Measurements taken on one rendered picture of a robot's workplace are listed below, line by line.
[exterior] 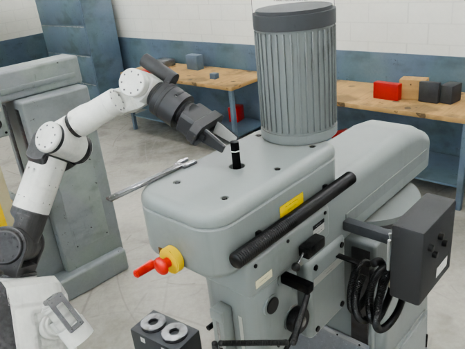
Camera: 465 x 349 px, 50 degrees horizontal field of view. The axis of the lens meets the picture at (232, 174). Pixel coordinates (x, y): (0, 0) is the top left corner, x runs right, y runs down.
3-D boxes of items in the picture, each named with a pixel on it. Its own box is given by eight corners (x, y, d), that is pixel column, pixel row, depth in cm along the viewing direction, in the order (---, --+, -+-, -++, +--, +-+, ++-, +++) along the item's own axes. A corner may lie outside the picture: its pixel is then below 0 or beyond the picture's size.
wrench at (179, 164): (113, 203, 104) (113, 200, 104) (103, 199, 106) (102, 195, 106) (197, 163, 120) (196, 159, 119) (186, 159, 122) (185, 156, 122)
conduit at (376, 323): (378, 350, 132) (379, 287, 123) (325, 325, 142) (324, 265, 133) (407, 312, 144) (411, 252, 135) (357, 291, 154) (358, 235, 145)
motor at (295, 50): (308, 151, 119) (304, 13, 106) (245, 138, 132) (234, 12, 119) (351, 126, 132) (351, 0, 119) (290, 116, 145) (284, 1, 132)
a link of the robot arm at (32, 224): (2, 203, 118) (-19, 259, 116) (39, 215, 118) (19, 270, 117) (20, 204, 129) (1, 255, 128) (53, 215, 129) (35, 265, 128)
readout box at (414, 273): (423, 309, 120) (429, 235, 111) (387, 296, 126) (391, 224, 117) (454, 269, 133) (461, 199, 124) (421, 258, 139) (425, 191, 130)
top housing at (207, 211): (221, 290, 100) (211, 221, 93) (140, 250, 116) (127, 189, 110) (342, 197, 130) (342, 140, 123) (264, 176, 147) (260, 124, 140)
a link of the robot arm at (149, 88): (149, 117, 113) (111, 91, 115) (167, 120, 123) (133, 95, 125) (174, 74, 110) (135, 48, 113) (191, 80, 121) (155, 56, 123)
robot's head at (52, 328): (59, 354, 113) (79, 346, 108) (31, 319, 112) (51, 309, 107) (78, 334, 119) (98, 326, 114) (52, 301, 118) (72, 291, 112)
